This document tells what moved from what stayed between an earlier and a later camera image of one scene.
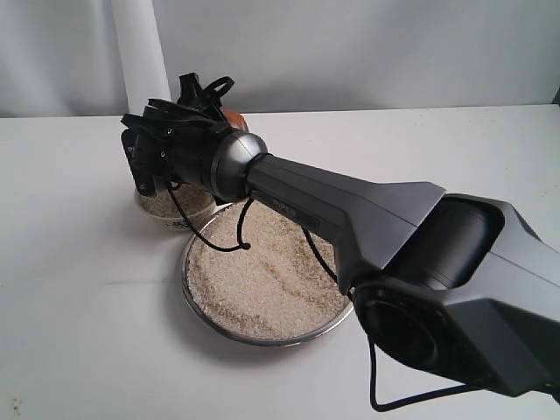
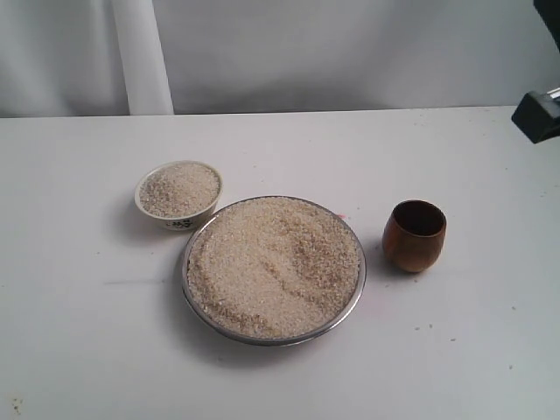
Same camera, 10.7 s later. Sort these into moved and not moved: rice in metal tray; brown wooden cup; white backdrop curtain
Moved: brown wooden cup
Not moved: white backdrop curtain; rice in metal tray
